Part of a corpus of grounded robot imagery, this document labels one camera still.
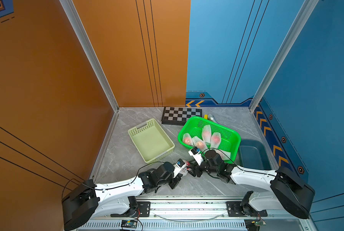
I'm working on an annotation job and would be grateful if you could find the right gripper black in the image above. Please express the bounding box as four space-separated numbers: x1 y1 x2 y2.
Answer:
185 158 219 178

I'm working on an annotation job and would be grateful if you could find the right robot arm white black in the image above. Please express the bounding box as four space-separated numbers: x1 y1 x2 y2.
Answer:
187 147 315 219

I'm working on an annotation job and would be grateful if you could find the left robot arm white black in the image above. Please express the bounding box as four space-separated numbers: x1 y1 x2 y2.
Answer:
61 159 186 231

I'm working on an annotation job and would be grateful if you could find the pale green plastic basket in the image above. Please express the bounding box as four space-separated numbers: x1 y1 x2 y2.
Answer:
128 118 175 164

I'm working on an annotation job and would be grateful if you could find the bright green plastic basket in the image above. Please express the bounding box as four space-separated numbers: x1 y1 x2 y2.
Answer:
178 116 241 164

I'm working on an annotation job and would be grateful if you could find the grey cylinder yellow tip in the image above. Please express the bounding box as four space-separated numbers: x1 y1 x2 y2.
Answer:
204 114 218 124

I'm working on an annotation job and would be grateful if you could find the dark teal plastic tray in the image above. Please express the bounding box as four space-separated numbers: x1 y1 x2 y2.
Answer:
238 139 272 170

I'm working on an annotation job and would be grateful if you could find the black white checkerboard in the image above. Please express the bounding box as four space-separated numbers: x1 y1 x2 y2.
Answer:
161 107 203 126

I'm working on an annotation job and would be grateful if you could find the green circuit board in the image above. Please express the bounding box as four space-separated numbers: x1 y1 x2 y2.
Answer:
120 219 138 231

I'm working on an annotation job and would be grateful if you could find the small right circuit board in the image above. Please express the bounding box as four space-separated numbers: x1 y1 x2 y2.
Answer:
244 219 266 231

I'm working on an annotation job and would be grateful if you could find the aluminium front rail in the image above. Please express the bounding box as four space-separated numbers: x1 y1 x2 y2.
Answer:
73 196 317 231

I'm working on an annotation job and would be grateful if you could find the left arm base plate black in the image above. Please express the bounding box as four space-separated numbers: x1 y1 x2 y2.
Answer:
110 196 151 218

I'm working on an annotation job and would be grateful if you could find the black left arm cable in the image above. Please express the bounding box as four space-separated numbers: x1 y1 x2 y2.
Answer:
61 161 164 200

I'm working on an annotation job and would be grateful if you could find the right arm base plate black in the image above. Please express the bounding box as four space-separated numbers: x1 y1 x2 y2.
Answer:
226 191 268 217

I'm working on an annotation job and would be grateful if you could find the right aluminium corner post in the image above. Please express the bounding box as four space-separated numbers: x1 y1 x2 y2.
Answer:
249 0 319 113

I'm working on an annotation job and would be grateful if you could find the aluminium corner post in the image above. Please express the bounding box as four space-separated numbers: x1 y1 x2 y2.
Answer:
249 0 319 113
59 0 119 113

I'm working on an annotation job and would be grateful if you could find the left aluminium corner post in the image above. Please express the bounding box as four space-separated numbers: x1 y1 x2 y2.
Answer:
59 0 119 113

